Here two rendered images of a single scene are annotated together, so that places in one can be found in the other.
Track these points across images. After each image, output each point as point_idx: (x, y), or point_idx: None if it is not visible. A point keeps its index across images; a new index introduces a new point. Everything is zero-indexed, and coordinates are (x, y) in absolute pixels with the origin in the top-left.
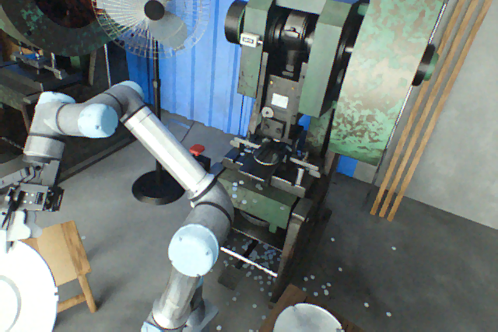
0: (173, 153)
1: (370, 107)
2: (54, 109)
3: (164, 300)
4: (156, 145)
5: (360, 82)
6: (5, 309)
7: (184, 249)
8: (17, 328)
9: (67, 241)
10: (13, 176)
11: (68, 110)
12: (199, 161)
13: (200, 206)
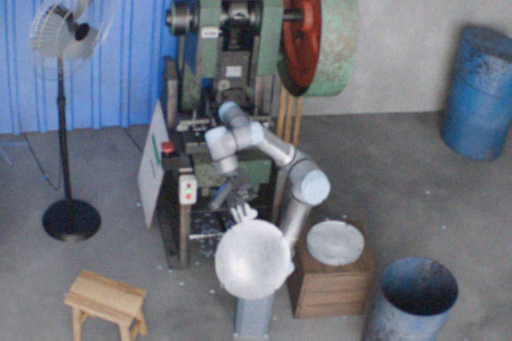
0: (273, 138)
1: (339, 61)
2: (230, 136)
3: (286, 239)
4: (263, 137)
5: (331, 48)
6: (262, 257)
7: (315, 187)
8: (272, 263)
9: (103, 284)
10: (227, 188)
11: (240, 133)
12: (174, 157)
13: (299, 163)
